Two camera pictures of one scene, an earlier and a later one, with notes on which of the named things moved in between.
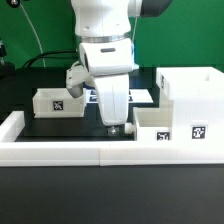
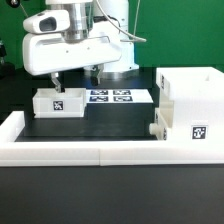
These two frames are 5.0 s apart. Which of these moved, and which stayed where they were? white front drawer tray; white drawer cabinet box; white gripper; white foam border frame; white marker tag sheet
Moved: white front drawer tray; white gripper
Stayed: white marker tag sheet; white drawer cabinet box; white foam border frame
